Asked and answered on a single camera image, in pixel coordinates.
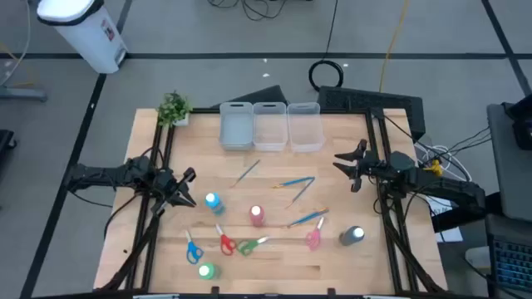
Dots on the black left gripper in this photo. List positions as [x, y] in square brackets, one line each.
[189, 174]

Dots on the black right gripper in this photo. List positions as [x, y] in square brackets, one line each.
[365, 168]

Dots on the blue paint bottle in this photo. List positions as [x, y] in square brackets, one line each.
[216, 205]

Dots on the blue scissors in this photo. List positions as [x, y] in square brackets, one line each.
[190, 242]

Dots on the red scissors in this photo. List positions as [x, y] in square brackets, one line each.
[224, 240]

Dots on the thin blue paintbrush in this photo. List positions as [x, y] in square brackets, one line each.
[246, 173]

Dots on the black paint bottle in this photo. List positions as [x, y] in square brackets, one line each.
[348, 237]

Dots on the red paint bottle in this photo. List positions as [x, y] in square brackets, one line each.
[257, 218]

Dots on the green paint bottle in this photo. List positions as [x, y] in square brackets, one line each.
[212, 272]

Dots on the pink scissors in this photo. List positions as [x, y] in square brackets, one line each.
[316, 233]

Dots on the green scissors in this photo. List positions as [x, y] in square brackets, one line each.
[253, 243]

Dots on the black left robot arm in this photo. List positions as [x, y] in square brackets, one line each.
[104, 173]

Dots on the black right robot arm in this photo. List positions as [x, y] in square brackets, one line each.
[449, 182]

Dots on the clear plastic bin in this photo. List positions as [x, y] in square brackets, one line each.
[305, 133]
[270, 130]

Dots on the black perforated panel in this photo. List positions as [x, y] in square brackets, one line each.
[365, 101]

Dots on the yellow connector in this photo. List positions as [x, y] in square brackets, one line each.
[435, 167]

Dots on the opaque white plastic bin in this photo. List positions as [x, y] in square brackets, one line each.
[237, 128]

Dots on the potted green plant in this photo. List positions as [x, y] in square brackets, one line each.
[174, 109]

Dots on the black table clamp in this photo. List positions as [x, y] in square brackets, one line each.
[215, 290]
[331, 290]

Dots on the black flat panel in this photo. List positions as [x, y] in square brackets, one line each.
[266, 96]

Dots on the white paper sheet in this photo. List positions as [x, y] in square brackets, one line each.
[452, 234]

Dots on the white plastic object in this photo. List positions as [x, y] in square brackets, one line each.
[478, 257]

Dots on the black device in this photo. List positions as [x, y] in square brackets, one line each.
[523, 124]

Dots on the black equipment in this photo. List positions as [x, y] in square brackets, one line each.
[5, 143]

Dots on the grey stand base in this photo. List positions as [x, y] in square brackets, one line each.
[25, 94]

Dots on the black keyboard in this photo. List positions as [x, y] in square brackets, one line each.
[513, 261]

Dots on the white trash can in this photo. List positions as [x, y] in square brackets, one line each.
[83, 33]

